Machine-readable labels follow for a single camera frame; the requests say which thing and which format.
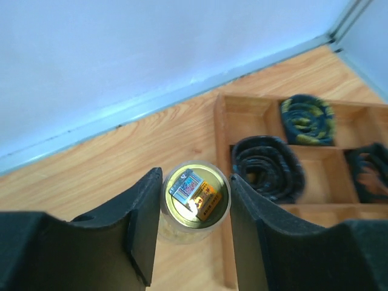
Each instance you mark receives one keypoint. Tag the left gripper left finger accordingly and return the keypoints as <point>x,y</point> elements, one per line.
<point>111,247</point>

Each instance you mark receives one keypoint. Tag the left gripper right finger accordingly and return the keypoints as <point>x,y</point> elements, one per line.
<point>276,250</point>

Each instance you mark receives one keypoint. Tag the clear glass pill jar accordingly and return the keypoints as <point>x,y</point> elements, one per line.
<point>195,199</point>

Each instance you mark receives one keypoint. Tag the black patterned rolled sock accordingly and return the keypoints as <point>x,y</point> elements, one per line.
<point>368,169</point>

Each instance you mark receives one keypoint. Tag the black yellow rolled sock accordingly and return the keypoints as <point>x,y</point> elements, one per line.
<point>308,120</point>

